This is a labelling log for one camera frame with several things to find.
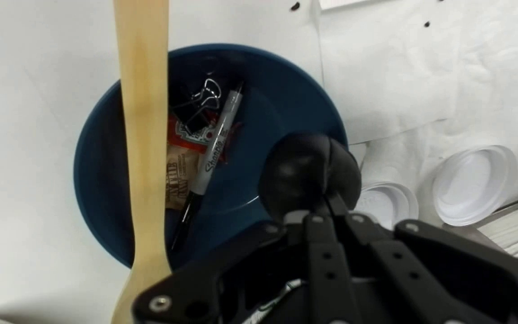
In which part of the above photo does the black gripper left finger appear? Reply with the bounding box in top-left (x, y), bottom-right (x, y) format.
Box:
top-left (131, 213), bottom-right (361, 324)

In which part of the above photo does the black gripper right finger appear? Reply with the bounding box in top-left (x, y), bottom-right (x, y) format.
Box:
top-left (323, 193), bottom-right (518, 324)

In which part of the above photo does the black round object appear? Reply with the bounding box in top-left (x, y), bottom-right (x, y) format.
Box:
top-left (257, 134), bottom-right (361, 220)

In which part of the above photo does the small white plastic lid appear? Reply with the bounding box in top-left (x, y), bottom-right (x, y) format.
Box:
top-left (355, 182), bottom-right (418, 231)

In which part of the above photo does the red and brown snack wrapper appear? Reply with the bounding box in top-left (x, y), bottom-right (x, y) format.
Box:
top-left (165, 117), bottom-right (215, 211)

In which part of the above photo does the silver marker pen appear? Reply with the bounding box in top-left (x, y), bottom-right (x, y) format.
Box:
top-left (190, 90), bottom-right (242, 197)

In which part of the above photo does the dark blue bowl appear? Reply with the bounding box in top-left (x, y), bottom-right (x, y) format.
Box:
top-left (73, 44), bottom-right (346, 267)

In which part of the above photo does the black binder clip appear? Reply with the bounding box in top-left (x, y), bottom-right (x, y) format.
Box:
top-left (172, 78), bottom-right (222, 134)

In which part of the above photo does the white paper towel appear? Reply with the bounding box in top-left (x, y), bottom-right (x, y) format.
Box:
top-left (314, 0), bottom-right (518, 225)

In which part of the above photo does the wooden spatula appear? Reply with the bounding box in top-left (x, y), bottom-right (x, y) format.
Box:
top-left (111, 0), bottom-right (170, 324)

